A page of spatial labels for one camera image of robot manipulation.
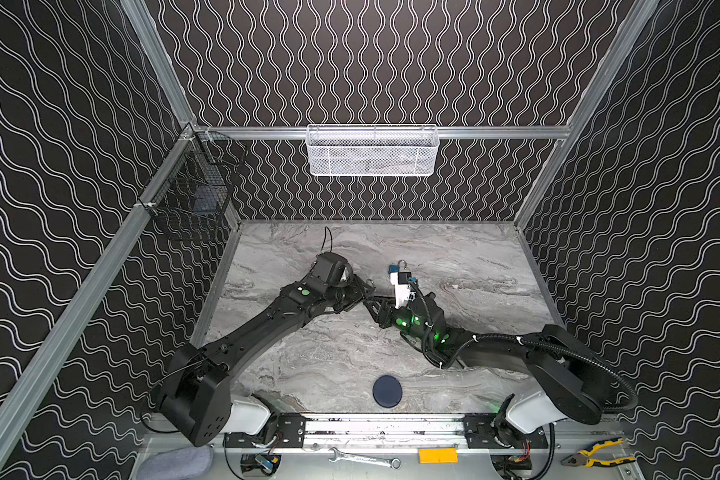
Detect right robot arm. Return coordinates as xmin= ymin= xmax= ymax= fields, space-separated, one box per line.
xmin=363 ymin=294 xmax=638 ymax=447

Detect black wire basket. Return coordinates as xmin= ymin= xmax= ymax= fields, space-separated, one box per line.
xmin=146 ymin=131 xmax=249 ymax=243

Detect white wire basket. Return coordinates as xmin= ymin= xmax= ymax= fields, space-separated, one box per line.
xmin=305 ymin=124 xmax=440 ymax=177

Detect yellow handled pliers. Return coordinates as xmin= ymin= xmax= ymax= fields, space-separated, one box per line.
xmin=560 ymin=437 xmax=637 ymax=469

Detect dark round disc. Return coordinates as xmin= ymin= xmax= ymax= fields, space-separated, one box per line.
xmin=372 ymin=375 xmax=403 ymax=409

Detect steel wrench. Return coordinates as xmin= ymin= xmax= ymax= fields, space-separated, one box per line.
xmin=329 ymin=448 xmax=402 ymax=470

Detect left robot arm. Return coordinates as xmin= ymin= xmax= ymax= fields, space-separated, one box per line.
xmin=155 ymin=252 xmax=375 ymax=447

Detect grey cloth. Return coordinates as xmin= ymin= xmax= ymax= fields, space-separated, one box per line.
xmin=135 ymin=446 xmax=214 ymax=480

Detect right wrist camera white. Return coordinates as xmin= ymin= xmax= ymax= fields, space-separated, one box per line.
xmin=389 ymin=266 xmax=415 ymax=309

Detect yellow label block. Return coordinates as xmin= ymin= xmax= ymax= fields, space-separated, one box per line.
xmin=418 ymin=447 xmax=459 ymax=465

